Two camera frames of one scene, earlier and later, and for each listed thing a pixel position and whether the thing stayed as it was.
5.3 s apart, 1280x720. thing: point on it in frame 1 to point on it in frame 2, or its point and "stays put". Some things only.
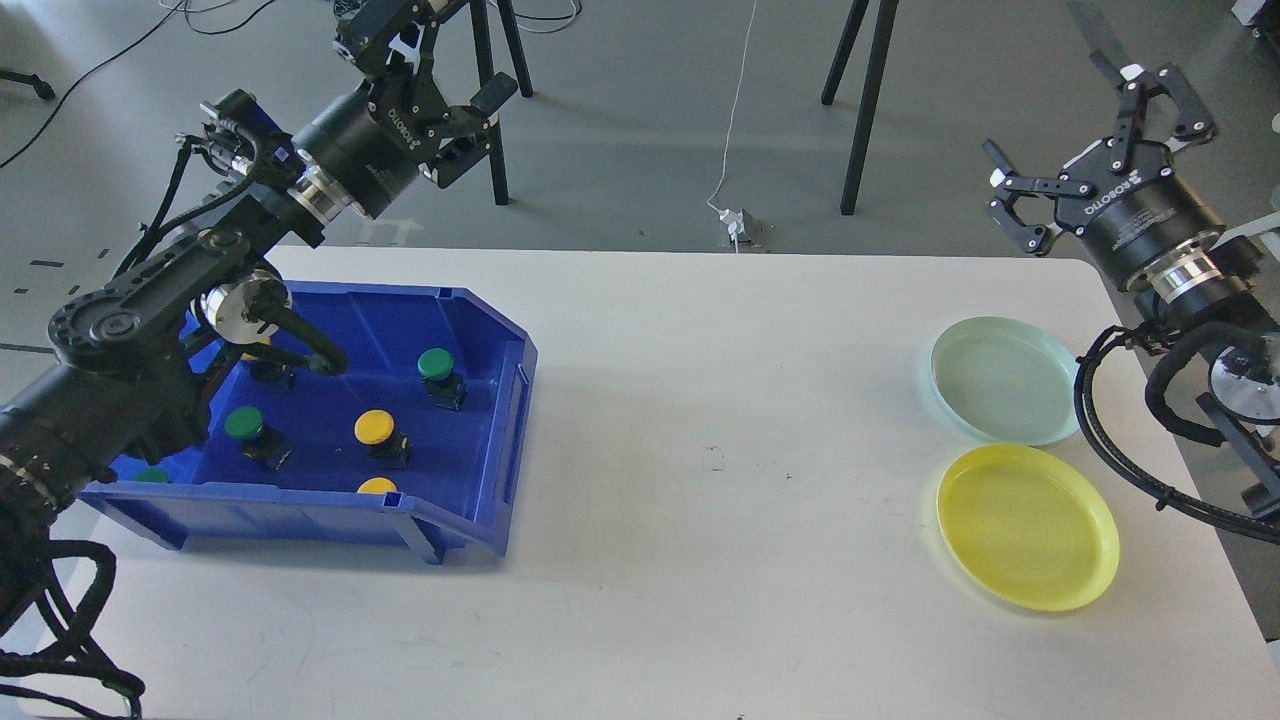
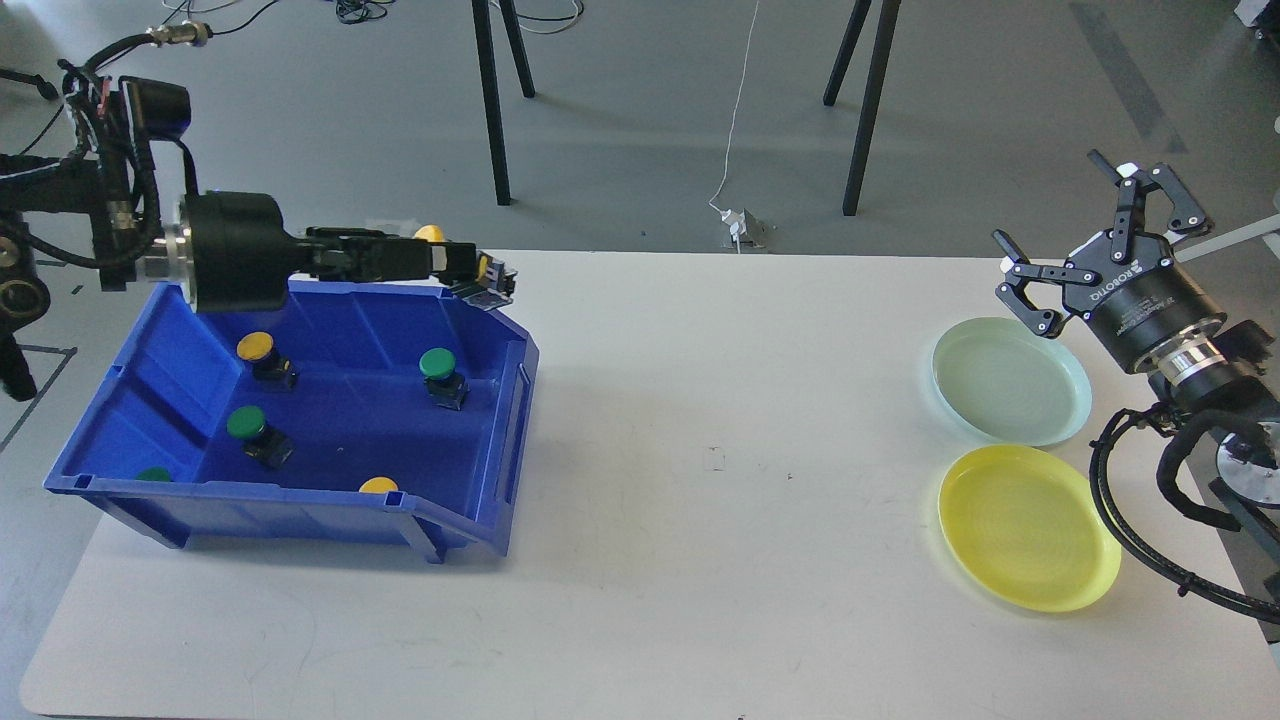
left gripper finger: (369, 29) to (388, 248)
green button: (444, 386) stays put
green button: (257, 442) stays put
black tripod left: (482, 29) stays put
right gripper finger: (1028, 211) to (1020, 271)
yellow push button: (387, 448) to (493, 284)
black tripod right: (884, 24) stays put
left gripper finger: (470, 135) to (389, 261)
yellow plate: (1031, 526) stays put
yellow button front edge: (377, 486) stays put
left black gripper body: (367, 147) to (241, 255)
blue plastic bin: (416, 437) stays put
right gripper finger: (1136, 84) to (1186, 216)
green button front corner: (152, 475) stays put
